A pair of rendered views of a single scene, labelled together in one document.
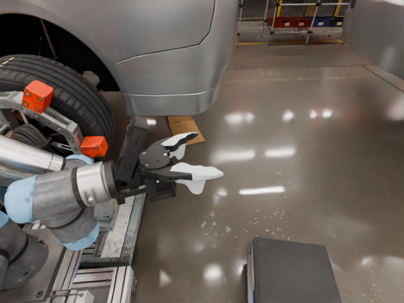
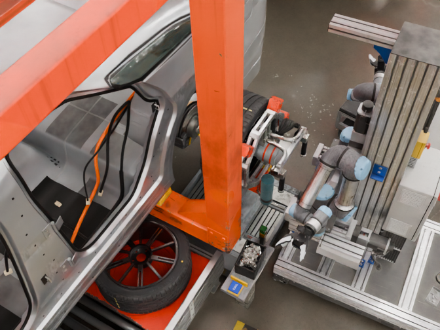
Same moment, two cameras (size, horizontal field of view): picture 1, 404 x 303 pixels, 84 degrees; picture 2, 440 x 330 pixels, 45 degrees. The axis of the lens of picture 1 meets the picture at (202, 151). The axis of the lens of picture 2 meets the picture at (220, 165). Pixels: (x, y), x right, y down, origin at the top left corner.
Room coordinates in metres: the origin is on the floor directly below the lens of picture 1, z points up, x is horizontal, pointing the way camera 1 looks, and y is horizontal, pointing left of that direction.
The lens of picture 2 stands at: (-0.22, 2.88, 3.63)
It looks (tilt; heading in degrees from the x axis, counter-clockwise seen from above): 52 degrees down; 303
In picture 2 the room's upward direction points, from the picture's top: 2 degrees counter-clockwise
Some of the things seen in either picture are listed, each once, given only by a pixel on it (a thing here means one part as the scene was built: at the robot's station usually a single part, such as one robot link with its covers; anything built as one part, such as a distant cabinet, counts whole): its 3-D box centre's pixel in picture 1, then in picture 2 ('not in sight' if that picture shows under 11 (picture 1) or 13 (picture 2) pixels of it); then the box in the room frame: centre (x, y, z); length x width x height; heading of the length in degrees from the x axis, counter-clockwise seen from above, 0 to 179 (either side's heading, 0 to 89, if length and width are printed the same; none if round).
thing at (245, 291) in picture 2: not in sight; (247, 268); (0.52, 1.44, 0.44); 0.43 x 0.17 x 0.03; 91
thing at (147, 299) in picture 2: not in sight; (142, 260); (1.17, 1.73, 0.39); 0.66 x 0.66 x 0.24
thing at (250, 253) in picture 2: not in sight; (250, 258); (0.52, 1.41, 0.51); 0.20 x 0.14 x 0.13; 96
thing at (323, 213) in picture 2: not in sight; (321, 217); (0.15, 1.33, 1.21); 0.11 x 0.08 x 0.09; 80
